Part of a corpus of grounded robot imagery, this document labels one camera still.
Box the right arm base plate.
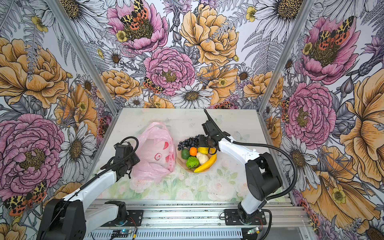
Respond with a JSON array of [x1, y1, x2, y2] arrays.
[[224, 209, 267, 226]]

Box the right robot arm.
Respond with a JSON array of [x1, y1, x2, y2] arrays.
[[199, 118, 283, 224]]

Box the white slotted cable duct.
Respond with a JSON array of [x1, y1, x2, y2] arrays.
[[84, 228, 243, 240]]

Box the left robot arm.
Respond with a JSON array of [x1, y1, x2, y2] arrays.
[[37, 140, 140, 240]]

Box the pink petal-shaped bowl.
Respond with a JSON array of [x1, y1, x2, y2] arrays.
[[176, 148, 217, 173]]

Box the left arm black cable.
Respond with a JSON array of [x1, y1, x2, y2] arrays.
[[44, 136, 140, 240]]

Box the green circuit board right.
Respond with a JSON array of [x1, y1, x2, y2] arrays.
[[247, 227, 260, 235]]

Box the fake orange fruit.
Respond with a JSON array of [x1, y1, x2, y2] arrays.
[[189, 147, 198, 157]]

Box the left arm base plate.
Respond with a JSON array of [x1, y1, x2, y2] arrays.
[[122, 210, 144, 227]]

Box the fake green custard apple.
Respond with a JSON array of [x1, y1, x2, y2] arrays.
[[186, 156, 200, 170]]

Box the fake pale pear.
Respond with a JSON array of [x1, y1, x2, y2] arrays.
[[196, 152, 210, 166]]

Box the fake black grape bunch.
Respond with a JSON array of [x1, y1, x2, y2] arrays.
[[178, 136, 199, 151]]

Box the fake yellow lemon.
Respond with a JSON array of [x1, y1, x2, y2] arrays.
[[198, 147, 210, 155]]

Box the aluminium frame post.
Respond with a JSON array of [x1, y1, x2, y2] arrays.
[[258, 0, 315, 114], [47, 1, 119, 116]]

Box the aluminium front rail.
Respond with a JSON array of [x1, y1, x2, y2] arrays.
[[53, 200, 313, 230]]

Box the green circuit board left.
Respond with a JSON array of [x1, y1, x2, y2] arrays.
[[111, 229, 133, 239]]

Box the left aluminium frame post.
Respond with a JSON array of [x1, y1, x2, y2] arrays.
[[47, 1, 119, 116]]

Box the right aluminium frame post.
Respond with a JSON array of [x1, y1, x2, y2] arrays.
[[258, 0, 315, 114]]

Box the green circuit board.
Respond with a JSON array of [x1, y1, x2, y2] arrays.
[[111, 229, 133, 239], [247, 227, 260, 235]]

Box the fake yellow banana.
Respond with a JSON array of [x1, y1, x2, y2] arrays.
[[194, 155, 217, 173]]

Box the pink plastic bag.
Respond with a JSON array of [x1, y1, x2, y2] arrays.
[[132, 122, 177, 183]]

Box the fake green lime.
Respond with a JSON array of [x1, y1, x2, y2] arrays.
[[181, 149, 191, 160]]

